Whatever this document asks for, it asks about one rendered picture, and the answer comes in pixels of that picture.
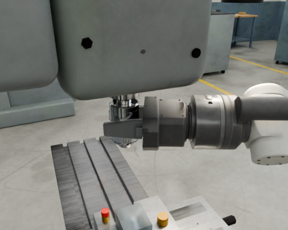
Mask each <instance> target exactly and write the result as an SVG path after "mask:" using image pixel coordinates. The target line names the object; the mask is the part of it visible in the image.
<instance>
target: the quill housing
mask: <svg viewBox="0 0 288 230"><path fill-rule="evenodd" d="M49 1H50V8H51V15H52V22H53V31H54V38H55V45H56V52H57V59H58V74H57V79H58V82H59V84H60V87H61V88H62V89H63V91H64V92H65V93H66V94H67V95H69V96H70V97H72V98H74V99H77V100H91V99H100V98H107V97H114V96H120V95H127V94H136V93H143V92H149V91H156V90H163V89H171V88H178V87H185V86H188V85H191V84H194V83H196V82H197V81H198V80H199V79H200V78H201V77H202V75H203V74H204V70H205V67H206V57H207V48H208V35H209V25H210V16H211V6H212V0H49Z"/></svg>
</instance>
